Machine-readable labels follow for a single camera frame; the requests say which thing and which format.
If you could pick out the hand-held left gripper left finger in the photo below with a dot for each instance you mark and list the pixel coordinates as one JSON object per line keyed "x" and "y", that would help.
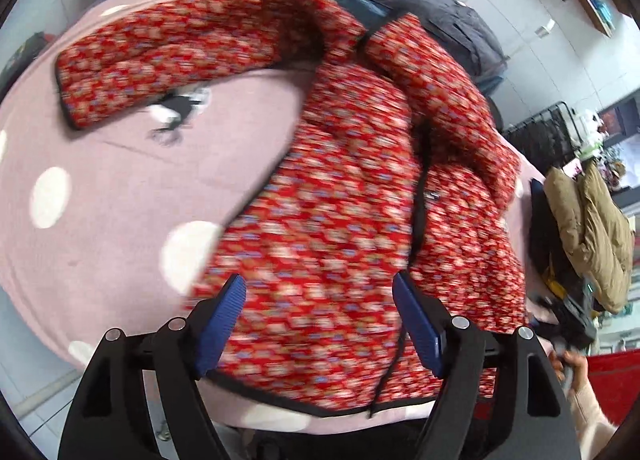
{"x": 222, "y": 325}

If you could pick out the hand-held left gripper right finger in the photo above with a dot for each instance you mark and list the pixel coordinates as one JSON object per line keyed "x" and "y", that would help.
{"x": 417, "y": 325}

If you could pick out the red floral quilted jacket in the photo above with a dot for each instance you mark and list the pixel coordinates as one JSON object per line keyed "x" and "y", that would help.
{"x": 325, "y": 240}

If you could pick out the person's right hand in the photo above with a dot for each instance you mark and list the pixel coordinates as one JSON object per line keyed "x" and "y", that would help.
{"x": 576, "y": 371}

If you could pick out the red cloth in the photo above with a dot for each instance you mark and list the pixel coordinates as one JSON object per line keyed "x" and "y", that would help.
{"x": 615, "y": 375}

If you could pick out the khaki padded jacket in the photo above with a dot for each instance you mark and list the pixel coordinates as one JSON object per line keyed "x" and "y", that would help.
{"x": 590, "y": 230}

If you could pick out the pink polka dot blanket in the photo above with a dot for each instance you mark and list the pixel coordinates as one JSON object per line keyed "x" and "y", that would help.
{"x": 100, "y": 240}

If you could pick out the green pump bottle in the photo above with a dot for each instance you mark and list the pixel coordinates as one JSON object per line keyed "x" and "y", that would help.
{"x": 592, "y": 144}

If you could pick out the white pump bottle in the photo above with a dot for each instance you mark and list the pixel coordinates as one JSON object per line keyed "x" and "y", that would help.
{"x": 590, "y": 120}

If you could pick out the black round stool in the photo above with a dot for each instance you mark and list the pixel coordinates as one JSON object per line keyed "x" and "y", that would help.
{"x": 495, "y": 114}

